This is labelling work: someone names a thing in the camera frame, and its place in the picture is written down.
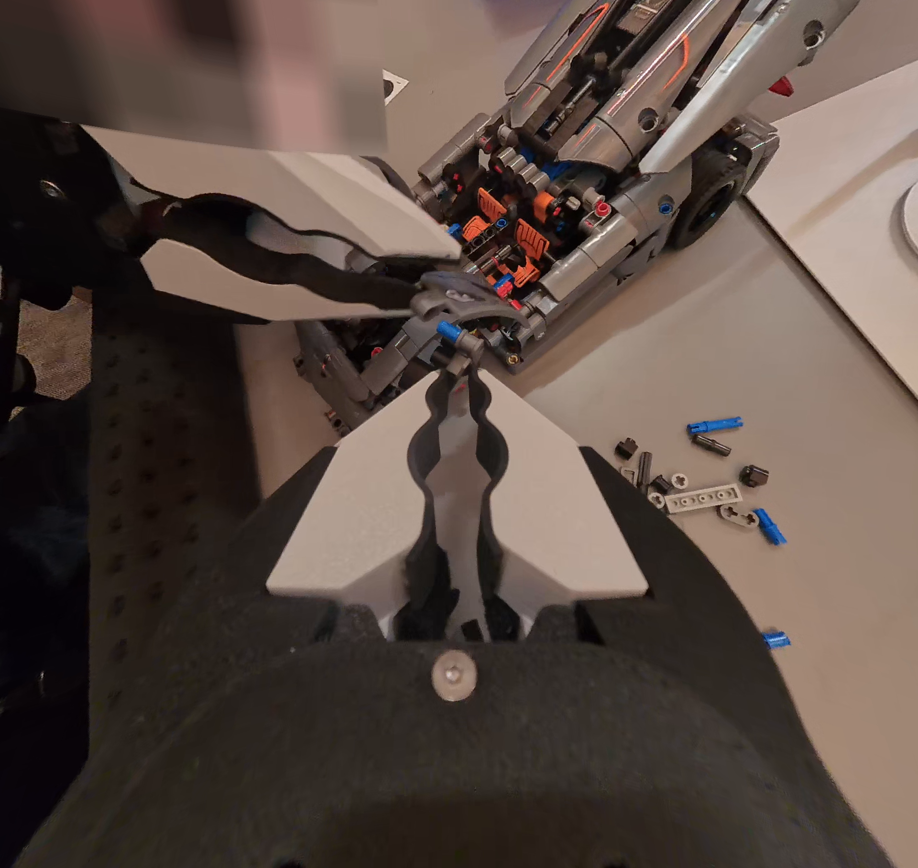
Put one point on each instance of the white book stand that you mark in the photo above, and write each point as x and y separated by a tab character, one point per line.
846	201

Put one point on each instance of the black mesh office chair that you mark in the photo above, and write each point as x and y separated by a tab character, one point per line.
172	488

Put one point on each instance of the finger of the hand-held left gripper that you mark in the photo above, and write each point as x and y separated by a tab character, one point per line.
237	284
323	194

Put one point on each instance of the grey lego car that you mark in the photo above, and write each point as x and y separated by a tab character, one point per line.
645	129

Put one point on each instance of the pile of small lego pieces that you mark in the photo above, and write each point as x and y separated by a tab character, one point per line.
699	501

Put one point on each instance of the person's body in dark clothing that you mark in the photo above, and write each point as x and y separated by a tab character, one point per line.
36	524

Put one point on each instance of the small grey lego subassembly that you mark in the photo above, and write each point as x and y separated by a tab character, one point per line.
444	294

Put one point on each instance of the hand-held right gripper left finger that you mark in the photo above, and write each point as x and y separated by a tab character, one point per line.
337	524

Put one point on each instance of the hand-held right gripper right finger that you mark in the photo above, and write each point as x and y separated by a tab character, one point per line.
574	524

